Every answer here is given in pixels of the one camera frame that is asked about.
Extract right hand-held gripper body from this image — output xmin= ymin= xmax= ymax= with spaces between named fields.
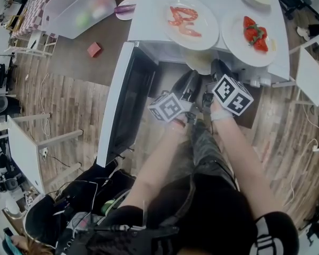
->
xmin=202 ymin=74 xmax=255 ymax=116

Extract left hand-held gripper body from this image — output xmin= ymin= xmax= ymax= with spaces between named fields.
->
xmin=148 ymin=89 xmax=203 ymax=125

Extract plain white food plate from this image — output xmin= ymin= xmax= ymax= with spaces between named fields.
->
xmin=184 ymin=48 xmax=219 ymax=76

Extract white microwave oven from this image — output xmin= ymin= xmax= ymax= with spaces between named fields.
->
xmin=97 ymin=0 xmax=291 ymax=168

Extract person's left forearm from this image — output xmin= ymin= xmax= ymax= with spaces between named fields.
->
xmin=121 ymin=123 xmax=194 ymax=217

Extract person's right forearm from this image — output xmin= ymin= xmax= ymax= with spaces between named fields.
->
xmin=214 ymin=118 xmax=279 ymax=217

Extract person's right hand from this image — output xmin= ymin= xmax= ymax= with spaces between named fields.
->
xmin=213 ymin=103 xmax=229 ymax=114

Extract grey wristband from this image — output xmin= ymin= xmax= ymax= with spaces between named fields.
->
xmin=211 ymin=109 xmax=234 ymax=122

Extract white strawberry plate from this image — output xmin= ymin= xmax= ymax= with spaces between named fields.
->
xmin=221 ymin=11 xmax=282 ymax=68

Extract cluster of orange shrimps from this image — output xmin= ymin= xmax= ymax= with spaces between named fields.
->
xmin=167 ymin=6 xmax=203 ymax=38

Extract white shrimp plate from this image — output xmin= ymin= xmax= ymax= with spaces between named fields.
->
xmin=163 ymin=0 xmax=220 ymax=51

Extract person's camouflage trousers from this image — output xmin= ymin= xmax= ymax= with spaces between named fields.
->
xmin=187 ymin=118 xmax=239 ymax=193

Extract white folding chair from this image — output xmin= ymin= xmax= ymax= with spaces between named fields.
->
xmin=272 ymin=28 xmax=319 ymax=107

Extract small white eggplant plate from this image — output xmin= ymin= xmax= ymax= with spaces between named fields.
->
xmin=116 ymin=0 xmax=138 ymax=20

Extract small red box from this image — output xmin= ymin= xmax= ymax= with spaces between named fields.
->
xmin=87 ymin=41 xmax=103 ymax=58

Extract purple eggplant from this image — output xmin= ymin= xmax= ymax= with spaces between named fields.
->
xmin=114 ymin=4 xmax=136 ymax=13

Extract black wheeled office chair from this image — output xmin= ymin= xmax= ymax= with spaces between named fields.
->
xmin=271 ymin=0 xmax=316 ymax=20

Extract white red toy item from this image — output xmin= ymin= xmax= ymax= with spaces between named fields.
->
xmin=91 ymin=1 xmax=108 ymax=20

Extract green toy fruit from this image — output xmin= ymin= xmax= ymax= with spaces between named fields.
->
xmin=75 ymin=12 xmax=90 ymax=28

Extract person's black t-shirt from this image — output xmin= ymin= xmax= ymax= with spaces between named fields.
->
xmin=106 ymin=173 xmax=300 ymax=255

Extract clear plastic storage bin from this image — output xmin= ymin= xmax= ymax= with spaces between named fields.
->
xmin=41 ymin=0 xmax=117 ymax=39

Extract black chest-mounted rig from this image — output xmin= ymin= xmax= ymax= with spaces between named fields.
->
xmin=55 ymin=223 xmax=180 ymax=255

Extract white side table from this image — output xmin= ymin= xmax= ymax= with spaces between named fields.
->
xmin=0 ymin=113 xmax=83 ymax=193

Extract white slatted chair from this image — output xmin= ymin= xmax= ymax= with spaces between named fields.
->
xmin=4 ymin=29 xmax=58 ymax=57

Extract pink checkered tablecloth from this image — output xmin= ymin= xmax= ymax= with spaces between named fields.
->
xmin=9 ymin=0 xmax=60 ymax=38

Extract grey black office chair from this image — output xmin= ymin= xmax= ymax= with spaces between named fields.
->
xmin=0 ymin=94 xmax=22 ymax=116

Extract reddish wrist strap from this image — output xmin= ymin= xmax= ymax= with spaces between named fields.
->
xmin=172 ymin=117 xmax=189 ymax=129

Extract white floor cable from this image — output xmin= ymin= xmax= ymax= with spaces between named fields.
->
xmin=39 ymin=72 xmax=52 ymax=137

